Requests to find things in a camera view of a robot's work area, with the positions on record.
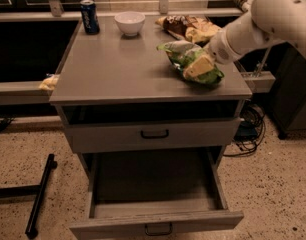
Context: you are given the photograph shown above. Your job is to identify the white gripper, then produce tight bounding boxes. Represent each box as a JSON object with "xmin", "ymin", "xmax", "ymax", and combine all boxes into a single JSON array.
[{"xmin": 183, "ymin": 28, "xmax": 241, "ymax": 79}]

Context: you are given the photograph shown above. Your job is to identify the green rice chip bag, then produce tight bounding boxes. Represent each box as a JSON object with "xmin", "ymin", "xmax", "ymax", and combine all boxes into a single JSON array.
[{"xmin": 157, "ymin": 40, "xmax": 224, "ymax": 85}]

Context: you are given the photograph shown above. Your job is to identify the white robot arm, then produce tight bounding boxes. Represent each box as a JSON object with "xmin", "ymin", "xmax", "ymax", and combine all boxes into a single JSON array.
[{"xmin": 204, "ymin": 0, "xmax": 306, "ymax": 64}]

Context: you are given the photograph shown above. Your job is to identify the brown yellow chip bag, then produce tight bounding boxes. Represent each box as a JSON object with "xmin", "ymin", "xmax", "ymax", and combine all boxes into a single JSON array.
[{"xmin": 155, "ymin": 15, "xmax": 220, "ymax": 46}]

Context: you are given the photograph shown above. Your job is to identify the closed upper grey drawer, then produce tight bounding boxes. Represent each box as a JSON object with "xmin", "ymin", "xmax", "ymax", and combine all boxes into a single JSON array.
[{"xmin": 64, "ymin": 118, "xmax": 241, "ymax": 153}]

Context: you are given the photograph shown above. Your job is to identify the grey drawer cabinet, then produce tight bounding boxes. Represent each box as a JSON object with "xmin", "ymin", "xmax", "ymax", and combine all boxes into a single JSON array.
[{"xmin": 48, "ymin": 14, "xmax": 254, "ymax": 240}]

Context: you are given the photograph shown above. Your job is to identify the open lower grey drawer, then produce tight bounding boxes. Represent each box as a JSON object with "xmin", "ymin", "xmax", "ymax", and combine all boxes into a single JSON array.
[{"xmin": 70, "ymin": 148, "xmax": 244, "ymax": 240}]

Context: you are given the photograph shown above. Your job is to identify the white bowl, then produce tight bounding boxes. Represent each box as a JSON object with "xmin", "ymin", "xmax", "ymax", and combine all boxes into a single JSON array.
[{"xmin": 114, "ymin": 11, "xmax": 146, "ymax": 36}]

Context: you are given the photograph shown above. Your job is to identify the blue soda can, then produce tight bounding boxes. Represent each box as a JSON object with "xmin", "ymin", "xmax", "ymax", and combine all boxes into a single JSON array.
[{"xmin": 80, "ymin": 0, "xmax": 100, "ymax": 34}]

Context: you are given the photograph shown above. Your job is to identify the black cable bundle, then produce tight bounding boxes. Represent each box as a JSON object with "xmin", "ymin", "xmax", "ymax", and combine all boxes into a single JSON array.
[{"xmin": 223, "ymin": 103, "xmax": 267, "ymax": 158}]

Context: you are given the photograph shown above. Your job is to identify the grey metal rail frame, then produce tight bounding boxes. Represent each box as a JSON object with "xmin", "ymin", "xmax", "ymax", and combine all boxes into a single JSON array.
[{"xmin": 0, "ymin": 81, "xmax": 55, "ymax": 106}]

